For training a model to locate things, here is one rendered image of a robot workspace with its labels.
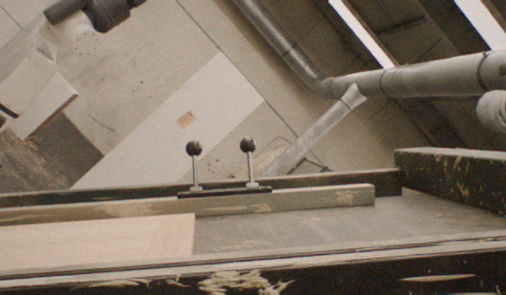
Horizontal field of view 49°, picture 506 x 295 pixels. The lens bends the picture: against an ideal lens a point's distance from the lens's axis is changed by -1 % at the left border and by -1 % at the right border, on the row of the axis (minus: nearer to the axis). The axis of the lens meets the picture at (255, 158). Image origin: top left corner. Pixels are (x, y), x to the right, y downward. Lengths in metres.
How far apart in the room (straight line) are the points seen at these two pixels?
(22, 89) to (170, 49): 8.16
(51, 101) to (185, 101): 1.82
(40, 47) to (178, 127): 3.69
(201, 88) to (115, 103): 4.57
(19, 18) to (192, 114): 1.90
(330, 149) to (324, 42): 1.83
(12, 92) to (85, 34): 0.19
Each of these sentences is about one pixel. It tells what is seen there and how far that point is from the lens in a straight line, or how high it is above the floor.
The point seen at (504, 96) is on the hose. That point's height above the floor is 1.80.
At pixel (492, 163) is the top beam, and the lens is 1.07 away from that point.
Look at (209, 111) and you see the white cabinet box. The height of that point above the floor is 1.61.
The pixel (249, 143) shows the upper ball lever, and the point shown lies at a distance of 1.22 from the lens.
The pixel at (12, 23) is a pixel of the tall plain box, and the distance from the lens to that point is 3.57.
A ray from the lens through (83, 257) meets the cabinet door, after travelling 0.79.
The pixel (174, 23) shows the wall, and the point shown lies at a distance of 9.38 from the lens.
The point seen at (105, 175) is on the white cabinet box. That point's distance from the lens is 4.97.
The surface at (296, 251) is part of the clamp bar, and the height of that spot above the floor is 1.44.
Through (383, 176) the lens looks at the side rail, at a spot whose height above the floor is 1.71.
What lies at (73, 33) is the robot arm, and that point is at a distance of 1.18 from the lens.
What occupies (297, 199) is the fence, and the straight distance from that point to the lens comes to 1.18.
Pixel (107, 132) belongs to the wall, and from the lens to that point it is 9.37.
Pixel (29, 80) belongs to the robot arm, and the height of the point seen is 1.26.
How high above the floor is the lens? 1.45
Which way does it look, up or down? 2 degrees up
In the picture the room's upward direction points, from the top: 47 degrees clockwise
